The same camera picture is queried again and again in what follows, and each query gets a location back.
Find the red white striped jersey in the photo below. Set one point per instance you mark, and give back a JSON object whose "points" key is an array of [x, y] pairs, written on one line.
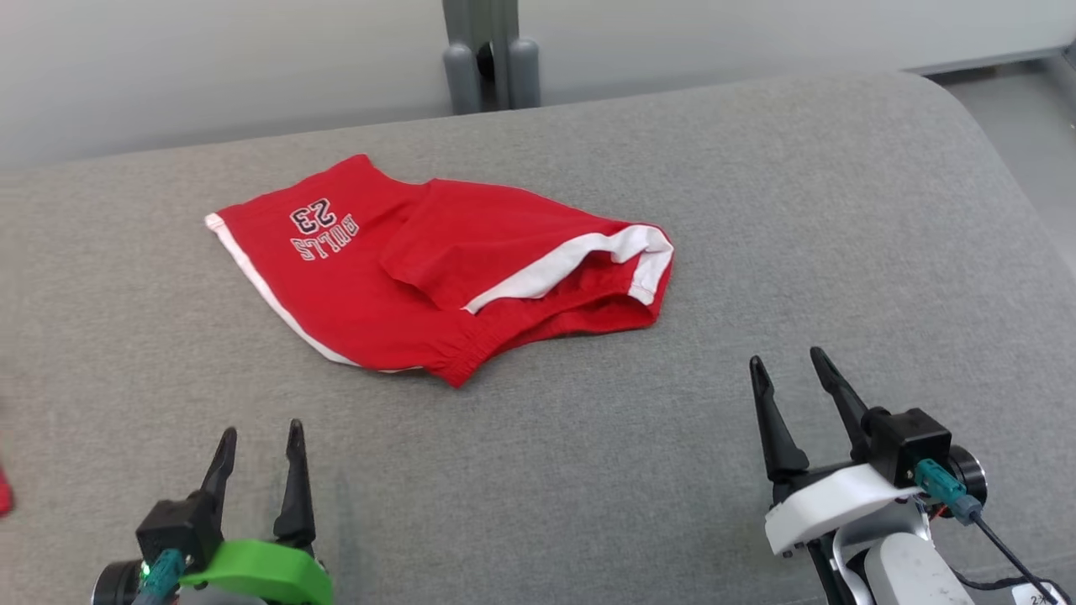
{"points": [[4, 496]]}

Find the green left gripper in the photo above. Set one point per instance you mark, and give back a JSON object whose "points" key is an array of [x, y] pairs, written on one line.
{"points": [[261, 571]]}

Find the red Bulls 23 shorts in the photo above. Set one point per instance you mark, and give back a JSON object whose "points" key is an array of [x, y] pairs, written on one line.
{"points": [[361, 286]]}

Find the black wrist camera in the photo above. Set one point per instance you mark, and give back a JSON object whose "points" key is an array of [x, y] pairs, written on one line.
{"points": [[181, 529], [908, 441]]}

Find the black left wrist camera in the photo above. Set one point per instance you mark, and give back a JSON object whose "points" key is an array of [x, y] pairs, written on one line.
{"points": [[181, 529]]}

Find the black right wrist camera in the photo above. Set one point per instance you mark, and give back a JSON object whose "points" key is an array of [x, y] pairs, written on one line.
{"points": [[908, 441]]}

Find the grey partition post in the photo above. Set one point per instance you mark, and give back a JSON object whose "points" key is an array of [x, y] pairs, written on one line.
{"points": [[503, 34]]}

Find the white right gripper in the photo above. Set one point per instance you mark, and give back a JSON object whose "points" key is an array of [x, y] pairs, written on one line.
{"points": [[828, 504]]}

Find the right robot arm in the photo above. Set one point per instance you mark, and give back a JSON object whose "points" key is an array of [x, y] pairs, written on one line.
{"points": [[908, 580]]}

